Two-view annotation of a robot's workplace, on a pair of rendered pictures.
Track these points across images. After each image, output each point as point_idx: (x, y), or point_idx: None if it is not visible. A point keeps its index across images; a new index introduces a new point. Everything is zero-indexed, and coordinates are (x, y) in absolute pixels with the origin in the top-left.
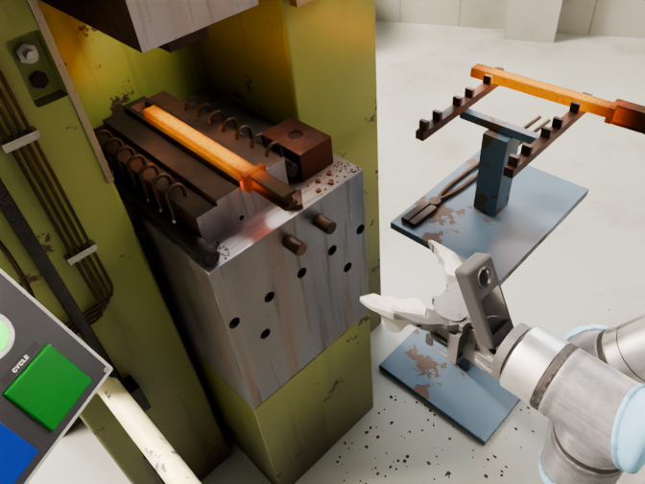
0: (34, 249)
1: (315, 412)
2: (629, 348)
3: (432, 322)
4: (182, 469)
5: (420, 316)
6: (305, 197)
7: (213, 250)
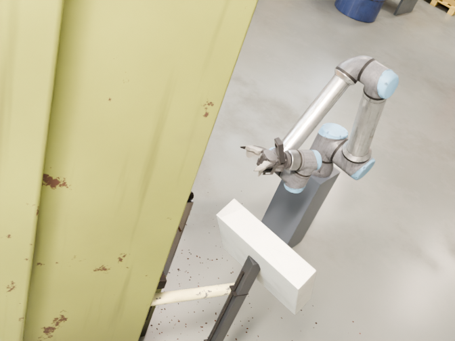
0: None
1: None
2: (291, 146)
3: (273, 163)
4: (213, 285)
5: (271, 164)
6: None
7: (191, 191)
